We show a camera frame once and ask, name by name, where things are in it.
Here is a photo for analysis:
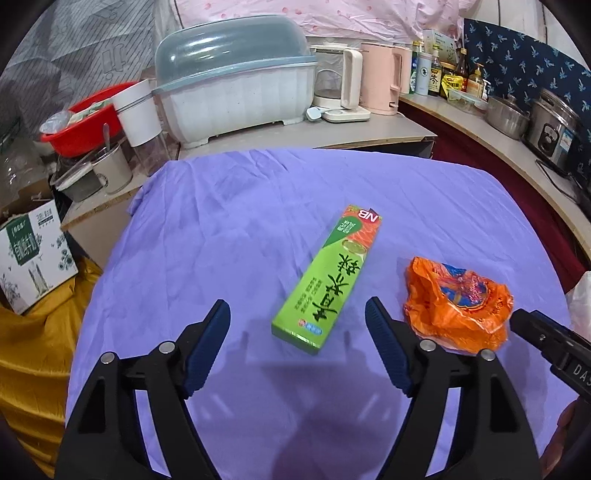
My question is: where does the red plastic basin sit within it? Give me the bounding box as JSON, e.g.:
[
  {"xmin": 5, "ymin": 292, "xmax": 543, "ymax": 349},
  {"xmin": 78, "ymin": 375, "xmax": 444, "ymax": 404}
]
[{"xmin": 39, "ymin": 83, "xmax": 139, "ymax": 157}]

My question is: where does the small steel lidded pot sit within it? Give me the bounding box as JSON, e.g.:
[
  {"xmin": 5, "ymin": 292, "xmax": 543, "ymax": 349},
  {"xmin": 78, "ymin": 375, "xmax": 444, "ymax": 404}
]
[{"xmin": 485, "ymin": 92, "xmax": 532, "ymax": 140}]

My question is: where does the green label canister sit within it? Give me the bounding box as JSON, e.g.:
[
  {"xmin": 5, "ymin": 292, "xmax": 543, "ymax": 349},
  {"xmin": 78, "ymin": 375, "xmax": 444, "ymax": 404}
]
[{"xmin": 412, "ymin": 52, "xmax": 432, "ymax": 96}]

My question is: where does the white lined trash bin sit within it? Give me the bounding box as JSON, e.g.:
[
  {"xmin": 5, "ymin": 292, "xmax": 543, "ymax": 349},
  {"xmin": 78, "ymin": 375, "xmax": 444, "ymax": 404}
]
[{"xmin": 566, "ymin": 271, "xmax": 591, "ymax": 324}]

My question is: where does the white blender cup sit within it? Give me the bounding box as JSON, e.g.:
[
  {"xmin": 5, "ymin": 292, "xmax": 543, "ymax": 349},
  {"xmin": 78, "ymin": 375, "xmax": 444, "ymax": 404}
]
[{"xmin": 111, "ymin": 78, "xmax": 169, "ymax": 176}]

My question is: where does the clear glass food container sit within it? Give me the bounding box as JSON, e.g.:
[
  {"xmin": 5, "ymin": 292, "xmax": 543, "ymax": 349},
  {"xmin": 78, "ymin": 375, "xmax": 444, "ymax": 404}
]
[{"xmin": 447, "ymin": 89, "xmax": 478, "ymax": 112}]

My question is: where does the blue floral cloth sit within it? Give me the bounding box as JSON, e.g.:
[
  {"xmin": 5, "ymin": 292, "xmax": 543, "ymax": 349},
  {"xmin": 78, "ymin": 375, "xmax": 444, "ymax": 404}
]
[{"xmin": 463, "ymin": 18, "xmax": 591, "ymax": 195}]

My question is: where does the yellow cloth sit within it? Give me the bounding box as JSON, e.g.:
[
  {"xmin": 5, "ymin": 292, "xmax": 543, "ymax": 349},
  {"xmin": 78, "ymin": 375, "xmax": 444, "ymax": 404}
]
[{"xmin": 0, "ymin": 256, "xmax": 105, "ymax": 462}]

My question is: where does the orange plastic bag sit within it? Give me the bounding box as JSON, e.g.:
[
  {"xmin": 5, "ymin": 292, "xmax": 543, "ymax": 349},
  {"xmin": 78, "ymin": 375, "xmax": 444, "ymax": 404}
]
[{"xmin": 404, "ymin": 256, "xmax": 515, "ymax": 355}]

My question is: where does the green cardboard box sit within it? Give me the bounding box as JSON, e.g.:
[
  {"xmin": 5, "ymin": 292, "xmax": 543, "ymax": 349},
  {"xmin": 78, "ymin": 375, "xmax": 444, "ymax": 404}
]
[{"xmin": 270, "ymin": 204, "xmax": 385, "ymax": 357}]

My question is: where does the glass kettle white handle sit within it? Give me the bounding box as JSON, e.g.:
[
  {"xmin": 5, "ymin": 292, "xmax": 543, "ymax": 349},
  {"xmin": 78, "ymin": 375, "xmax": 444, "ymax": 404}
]
[{"xmin": 309, "ymin": 44, "xmax": 371, "ymax": 123}]

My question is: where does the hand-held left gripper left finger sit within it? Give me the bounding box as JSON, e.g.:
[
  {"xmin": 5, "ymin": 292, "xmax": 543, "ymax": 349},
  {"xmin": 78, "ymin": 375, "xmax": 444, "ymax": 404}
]
[{"xmin": 58, "ymin": 299, "xmax": 232, "ymax": 480}]

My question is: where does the printed cardboard box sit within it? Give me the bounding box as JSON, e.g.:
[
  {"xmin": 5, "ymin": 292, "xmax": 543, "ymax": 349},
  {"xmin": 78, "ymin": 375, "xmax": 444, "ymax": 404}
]
[{"xmin": 0, "ymin": 200, "xmax": 79, "ymax": 315}]

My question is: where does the group of seasoning bottles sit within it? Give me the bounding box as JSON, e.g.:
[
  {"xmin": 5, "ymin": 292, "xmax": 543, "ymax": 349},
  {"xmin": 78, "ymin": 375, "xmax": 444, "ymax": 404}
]
[{"xmin": 422, "ymin": 28, "xmax": 491, "ymax": 103}]

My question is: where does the clear plastic food tray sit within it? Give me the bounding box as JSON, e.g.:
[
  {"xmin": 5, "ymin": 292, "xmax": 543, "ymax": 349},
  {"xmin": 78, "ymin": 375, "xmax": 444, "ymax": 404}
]
[{"xmin": 50, "ymin": 154, "xmax": 105, "ymax": 203}]

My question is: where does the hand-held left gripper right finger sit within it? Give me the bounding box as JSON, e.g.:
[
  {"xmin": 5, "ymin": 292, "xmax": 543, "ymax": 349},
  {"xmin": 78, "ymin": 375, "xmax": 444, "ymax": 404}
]
[{"xmin": 365, "ymin": 296, "xmax": 541, "ymax": 480}]

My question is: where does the person's right hand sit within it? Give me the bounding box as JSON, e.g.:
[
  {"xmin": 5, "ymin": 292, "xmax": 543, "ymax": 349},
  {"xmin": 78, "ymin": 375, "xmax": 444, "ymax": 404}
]
[{"xmin": 541, "ymin": 399, "xmax": 584, "ymax": 462}]

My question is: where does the steel rice cooker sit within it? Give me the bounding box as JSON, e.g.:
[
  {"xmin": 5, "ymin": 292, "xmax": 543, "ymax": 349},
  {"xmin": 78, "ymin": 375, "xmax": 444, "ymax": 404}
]
[{"xmin": 524, "ymin": 88, "xmax": 585, "ymax": 172}]

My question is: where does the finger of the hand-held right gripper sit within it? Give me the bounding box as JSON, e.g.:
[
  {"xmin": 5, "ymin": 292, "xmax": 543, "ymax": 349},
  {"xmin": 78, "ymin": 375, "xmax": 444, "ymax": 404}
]
[{"xmin": 509, "ymin": 308, "xmax": 578, "ymax": 365}]

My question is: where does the pink electric kettle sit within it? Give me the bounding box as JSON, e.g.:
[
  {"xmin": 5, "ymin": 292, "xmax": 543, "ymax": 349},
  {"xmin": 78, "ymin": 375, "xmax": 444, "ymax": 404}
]
[{"xmin": 359, "ymin": 41, "xmax": 402, "ymax": 116}]

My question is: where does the black power cable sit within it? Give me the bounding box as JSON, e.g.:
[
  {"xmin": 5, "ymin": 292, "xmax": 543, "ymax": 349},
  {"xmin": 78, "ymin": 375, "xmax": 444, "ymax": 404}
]
[{"xmin": 534, "ymin": 159, "xmax": 585, "ymax": 204}]

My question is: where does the purple tablecloth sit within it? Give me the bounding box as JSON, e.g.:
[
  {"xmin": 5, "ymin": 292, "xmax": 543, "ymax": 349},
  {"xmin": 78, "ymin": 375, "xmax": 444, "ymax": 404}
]
[{"xmin": 65, "ymin": 147, "xmax": 573, "ymax": 480}]

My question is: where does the dark red cloth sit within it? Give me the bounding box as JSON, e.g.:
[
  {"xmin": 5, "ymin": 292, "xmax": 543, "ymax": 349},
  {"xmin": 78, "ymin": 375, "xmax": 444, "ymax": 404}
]
[{"xmin": 399, "ymin": 99, "xmax": 587, "ymax": 291}]

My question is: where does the beige mug with spoon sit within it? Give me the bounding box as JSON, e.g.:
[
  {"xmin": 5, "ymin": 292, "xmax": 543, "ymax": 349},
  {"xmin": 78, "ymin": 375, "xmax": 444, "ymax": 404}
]
[{"xmin": 92, "ymin": 143, "xmax": 134, "ymax": 195}]

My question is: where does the pink dotted cloth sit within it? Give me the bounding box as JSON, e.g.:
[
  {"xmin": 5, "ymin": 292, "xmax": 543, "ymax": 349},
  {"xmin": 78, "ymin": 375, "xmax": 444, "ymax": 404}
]
[{"xmin": 178, "ymin": 0, "xmax": 465, "ymax": 44}]

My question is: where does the grey cloth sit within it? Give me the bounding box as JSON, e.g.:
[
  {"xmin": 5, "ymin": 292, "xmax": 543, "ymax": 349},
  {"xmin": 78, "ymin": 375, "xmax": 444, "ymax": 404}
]
[{"xmin": 0, "ymin": 0, "xmax": 158, "ymax": 139}]

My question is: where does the white dish box blue lid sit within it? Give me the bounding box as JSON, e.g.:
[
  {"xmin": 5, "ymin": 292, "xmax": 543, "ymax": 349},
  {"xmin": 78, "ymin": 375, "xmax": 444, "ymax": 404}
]
[{"xmin": 152, "ymin": 14, "xmax": 319, "ymax": 149}]

